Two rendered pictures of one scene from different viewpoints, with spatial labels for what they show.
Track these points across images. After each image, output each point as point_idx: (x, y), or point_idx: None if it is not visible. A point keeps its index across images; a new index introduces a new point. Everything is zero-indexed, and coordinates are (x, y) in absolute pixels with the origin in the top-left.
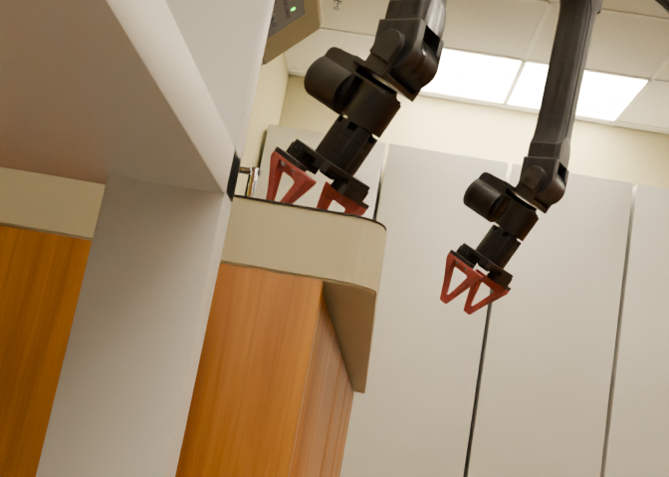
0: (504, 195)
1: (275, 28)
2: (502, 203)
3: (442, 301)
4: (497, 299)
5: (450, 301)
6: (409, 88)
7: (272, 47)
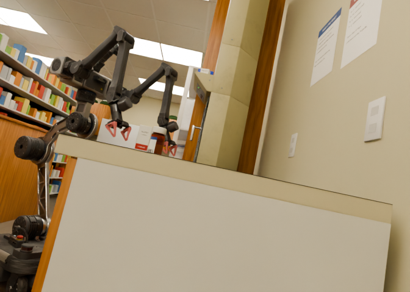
0: None
1: (202, 91)
2: None
3: (126, 140)
4: (107, 129)
5: (124, 139)
6: None
7: (204, 89)
